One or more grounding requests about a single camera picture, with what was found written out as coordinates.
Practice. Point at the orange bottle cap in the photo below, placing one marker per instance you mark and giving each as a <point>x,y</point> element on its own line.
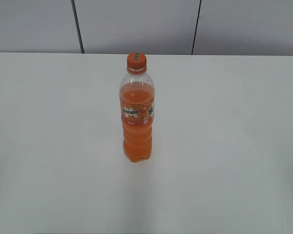
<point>137,61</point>

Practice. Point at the orange soda plastic bottle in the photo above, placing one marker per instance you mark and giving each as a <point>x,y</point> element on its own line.
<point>137,93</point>

